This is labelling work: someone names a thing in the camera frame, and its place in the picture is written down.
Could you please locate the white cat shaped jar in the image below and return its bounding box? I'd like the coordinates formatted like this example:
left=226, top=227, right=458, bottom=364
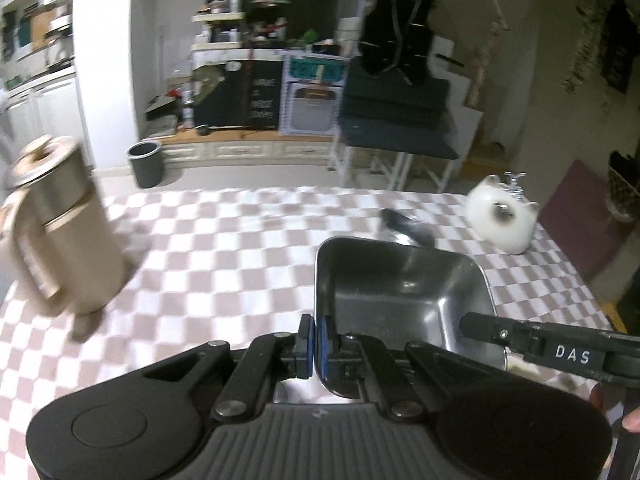
left=467, top=174, right=541, bottom=255

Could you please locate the dark patterned basket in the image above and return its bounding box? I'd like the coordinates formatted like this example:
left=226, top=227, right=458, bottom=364
left=607, top=150, right=640, bottom=222

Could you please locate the white low drawer cabinet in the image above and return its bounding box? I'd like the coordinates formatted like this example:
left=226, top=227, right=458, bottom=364
left=137, top=132, right=347, bottom=172

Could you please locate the dark grey trash bin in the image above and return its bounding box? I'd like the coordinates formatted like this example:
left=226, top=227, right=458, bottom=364
left=127, top=141, right=164, bottom=190

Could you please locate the beige kettle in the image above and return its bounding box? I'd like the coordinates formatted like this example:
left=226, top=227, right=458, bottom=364
left=0, top=134, right=127, bottom=318

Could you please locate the black letter board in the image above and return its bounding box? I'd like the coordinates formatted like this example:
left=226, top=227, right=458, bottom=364
left=245, top=60, right=284, bottom=130

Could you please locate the white metal frame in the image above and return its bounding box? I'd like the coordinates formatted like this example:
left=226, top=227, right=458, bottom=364
left=327, top=130, right=452, bottom=194

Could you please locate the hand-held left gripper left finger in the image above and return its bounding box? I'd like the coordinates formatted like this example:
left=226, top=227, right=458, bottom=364
left=144, top=313, right=318, bottom=422

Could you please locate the person's right hand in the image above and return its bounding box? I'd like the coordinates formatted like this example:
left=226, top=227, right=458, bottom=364
left=589, top=383, right=640, bottom=434

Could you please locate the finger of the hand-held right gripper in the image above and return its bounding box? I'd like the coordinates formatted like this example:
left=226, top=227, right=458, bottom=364
left=460, top=311, right=545, bottom=362

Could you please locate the purple floor mat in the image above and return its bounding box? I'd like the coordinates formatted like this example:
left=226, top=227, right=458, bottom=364
left=537, top=159, right=622, bottom=282

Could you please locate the white tall cupboard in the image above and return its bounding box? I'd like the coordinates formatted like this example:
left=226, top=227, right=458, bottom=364
left=0, top=0, right=97, bottom=173

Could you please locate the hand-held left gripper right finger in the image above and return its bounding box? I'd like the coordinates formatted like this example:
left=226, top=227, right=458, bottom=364
left=318, top=315, right=507, bottom=421

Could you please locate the checkered tablecloth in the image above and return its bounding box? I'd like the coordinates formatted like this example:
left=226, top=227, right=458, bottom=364
left=0, top=185, right=617, bottom=480

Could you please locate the toy oven print panel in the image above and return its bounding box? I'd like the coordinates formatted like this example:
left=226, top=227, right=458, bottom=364
left=280, top=56, right=350, bottom=136

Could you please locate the silver metal ornament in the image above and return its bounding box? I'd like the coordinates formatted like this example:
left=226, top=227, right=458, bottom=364
left=502, top=171, right=529, bottom=197

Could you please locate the black garment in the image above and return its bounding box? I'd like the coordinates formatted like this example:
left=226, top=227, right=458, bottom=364
left=359, top=0, right=434, bottom=87

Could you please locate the square steel tray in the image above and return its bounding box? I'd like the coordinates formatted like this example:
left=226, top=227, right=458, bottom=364
left=313, top=236, right=512, bottom=402

